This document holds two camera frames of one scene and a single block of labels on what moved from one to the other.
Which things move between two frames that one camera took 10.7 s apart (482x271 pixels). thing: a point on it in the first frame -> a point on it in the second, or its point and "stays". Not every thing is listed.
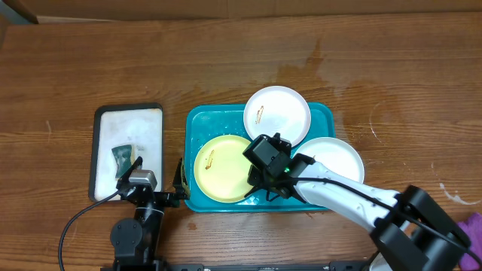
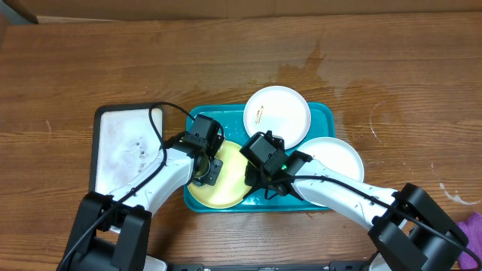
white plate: [277, 109] stays
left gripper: [180, 187] -> [215, 165]
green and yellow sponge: [125, 156] -> [202, 166]
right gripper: [257, 180] stays
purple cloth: [473, 229] stays
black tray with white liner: [117, 125] stays
